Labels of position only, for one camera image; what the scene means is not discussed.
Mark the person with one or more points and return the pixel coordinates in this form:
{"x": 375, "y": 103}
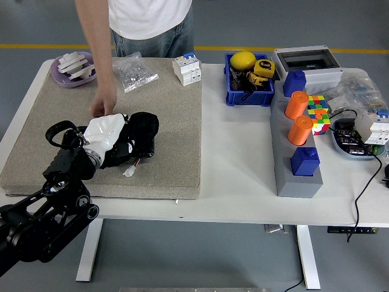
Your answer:
{"x": 152, "y": 21}

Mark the small bag of white parts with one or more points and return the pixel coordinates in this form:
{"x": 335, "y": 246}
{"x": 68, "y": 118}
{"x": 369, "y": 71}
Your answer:
{"x": 338, "y": 104}

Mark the clear bag of electronic parts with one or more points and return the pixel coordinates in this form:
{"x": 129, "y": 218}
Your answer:
{"x": 361, "y": 88}

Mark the black plug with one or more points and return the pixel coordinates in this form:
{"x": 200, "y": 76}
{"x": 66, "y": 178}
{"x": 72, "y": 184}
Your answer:
{"x": 386, "y": 175}

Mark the colourful puzzle cube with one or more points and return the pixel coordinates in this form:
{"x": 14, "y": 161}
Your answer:
{"x": 321, "y": 117}

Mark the yellow lemon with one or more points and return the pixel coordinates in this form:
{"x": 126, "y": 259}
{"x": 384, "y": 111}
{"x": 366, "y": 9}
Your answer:
{"x": 242, "y": 60}

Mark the clear bag of screws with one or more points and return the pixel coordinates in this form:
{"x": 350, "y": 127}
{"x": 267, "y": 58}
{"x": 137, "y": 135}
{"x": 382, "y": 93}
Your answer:
{"x": 133, "y": 73}

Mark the yellow tape measure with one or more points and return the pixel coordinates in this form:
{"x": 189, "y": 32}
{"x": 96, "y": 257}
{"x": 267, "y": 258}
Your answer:
{"x": 264, "y": 67}

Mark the white plastic bracket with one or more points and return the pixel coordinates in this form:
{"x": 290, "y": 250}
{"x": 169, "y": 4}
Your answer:
{"x": 71, "y": 61}
{"x": 83, "y": 73}

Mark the blue plastic bin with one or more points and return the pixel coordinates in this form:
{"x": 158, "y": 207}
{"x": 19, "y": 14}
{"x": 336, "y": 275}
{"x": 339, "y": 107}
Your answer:
{"x": 251, "y": 98}

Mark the person's right forearm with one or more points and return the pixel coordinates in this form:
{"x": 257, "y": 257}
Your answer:
{"x": 97, "y": 45}

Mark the yellow black tool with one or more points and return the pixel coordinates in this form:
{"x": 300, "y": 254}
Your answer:
{"x": 257, "y": 79}

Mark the black desk control panel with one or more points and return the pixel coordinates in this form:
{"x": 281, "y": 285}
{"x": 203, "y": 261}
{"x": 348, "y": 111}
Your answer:
{"x": 352, "y": 230}

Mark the dark electronic components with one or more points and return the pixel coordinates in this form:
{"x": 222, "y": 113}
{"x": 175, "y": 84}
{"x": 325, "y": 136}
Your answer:
{"x": 349, "y": 138}

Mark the white table leg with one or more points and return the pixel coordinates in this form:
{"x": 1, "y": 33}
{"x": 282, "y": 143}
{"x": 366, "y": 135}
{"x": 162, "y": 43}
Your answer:
{"x": 308, "y": 258}
{"x": 89, "y": 249}

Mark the purple plastic tray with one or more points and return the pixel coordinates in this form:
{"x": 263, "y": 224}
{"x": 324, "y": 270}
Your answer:
{"x": 62, "y": 80}

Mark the white grey distribution box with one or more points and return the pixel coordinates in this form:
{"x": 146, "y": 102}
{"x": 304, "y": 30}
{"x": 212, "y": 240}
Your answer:
{"x": 322, "y": 76}

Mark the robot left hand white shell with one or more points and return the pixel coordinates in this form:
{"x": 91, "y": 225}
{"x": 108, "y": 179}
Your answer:
{"x": 103, "y": 134}

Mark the orange cylinder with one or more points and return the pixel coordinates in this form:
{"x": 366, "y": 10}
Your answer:
{"x": 297, "y": 106}
{"x": 300, "y": 131}

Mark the grey-brown mat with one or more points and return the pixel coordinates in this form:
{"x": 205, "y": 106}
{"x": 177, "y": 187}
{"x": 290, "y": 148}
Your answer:
{"x": 170, "y": 137}

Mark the light blue tray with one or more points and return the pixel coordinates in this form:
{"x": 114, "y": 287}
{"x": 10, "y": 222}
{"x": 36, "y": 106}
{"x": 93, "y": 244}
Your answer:
{"x": 338, "y": 146}

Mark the white circuit breaker row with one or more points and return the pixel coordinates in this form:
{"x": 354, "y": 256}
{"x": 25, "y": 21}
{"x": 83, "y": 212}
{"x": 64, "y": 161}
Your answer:
{"x": 373, "y": 129}

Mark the white circuit breaker blue switches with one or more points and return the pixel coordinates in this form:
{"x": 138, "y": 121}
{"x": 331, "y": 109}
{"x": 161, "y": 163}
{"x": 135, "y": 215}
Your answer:
{"x": 186, "y": 68}

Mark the grey block holder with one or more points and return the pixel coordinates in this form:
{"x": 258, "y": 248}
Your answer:
{"x": 285, "y": 170}

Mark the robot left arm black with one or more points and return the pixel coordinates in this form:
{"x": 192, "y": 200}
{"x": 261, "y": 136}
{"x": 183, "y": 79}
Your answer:
{"x": 67, "y": 165}

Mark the blue block with knob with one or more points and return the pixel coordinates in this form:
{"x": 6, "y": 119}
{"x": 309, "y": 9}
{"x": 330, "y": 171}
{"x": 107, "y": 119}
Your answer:
{"x": 294, "y": 83}
{"x": 304, "y": 162}

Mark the person's right hand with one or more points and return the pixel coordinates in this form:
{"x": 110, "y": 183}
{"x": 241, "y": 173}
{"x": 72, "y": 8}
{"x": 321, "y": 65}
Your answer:
{"x": 104, "y": 102}

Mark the silver metal bracket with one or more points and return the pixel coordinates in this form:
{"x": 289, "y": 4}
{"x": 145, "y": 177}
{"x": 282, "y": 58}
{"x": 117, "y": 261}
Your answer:
{"x": 276, "y": 228}

